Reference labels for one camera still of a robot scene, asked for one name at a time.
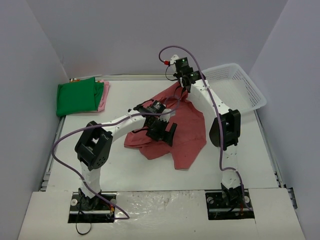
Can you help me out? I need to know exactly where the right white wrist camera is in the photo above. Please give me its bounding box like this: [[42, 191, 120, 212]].
[[169, 54, 179, 66]]

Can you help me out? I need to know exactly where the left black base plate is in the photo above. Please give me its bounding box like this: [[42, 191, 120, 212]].
[[68, 192, 115, 224]]

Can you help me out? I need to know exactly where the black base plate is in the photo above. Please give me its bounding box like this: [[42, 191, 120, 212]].
[[205, 190, 255, 221], [68, 192, 115, 224]]

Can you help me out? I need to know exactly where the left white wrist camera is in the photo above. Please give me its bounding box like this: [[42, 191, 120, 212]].
[[162, 108, 176, 118]]

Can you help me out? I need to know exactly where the green folded t shirt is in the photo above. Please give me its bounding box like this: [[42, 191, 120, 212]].
[[56, 77, 105, 117]]

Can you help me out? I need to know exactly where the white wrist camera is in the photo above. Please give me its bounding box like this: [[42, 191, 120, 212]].
[[162, 108, 176, 118], [169, 54, 179, 66]]

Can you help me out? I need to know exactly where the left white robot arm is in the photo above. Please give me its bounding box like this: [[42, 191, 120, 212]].
[[74, 99, 178, 211]]

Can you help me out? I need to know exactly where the pink folded t shirt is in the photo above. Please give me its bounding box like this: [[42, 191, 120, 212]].
[[97, 79, 110, 113]]

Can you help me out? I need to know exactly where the thin black cable loop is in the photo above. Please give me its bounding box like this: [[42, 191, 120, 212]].
[[75, 219, 93, 236]]

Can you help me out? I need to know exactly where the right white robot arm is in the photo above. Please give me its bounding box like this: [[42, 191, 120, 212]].
[[169, 54, 243, 207]]

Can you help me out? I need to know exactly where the red t shirt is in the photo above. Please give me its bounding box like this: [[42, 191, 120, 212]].
[[124, 82, 207, 170]]

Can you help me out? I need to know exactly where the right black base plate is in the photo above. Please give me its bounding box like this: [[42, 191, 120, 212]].
[[205, 190, 255, 221]]

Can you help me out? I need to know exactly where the white plastic basket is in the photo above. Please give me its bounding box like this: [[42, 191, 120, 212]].
[[202, 63, 267, 114]]

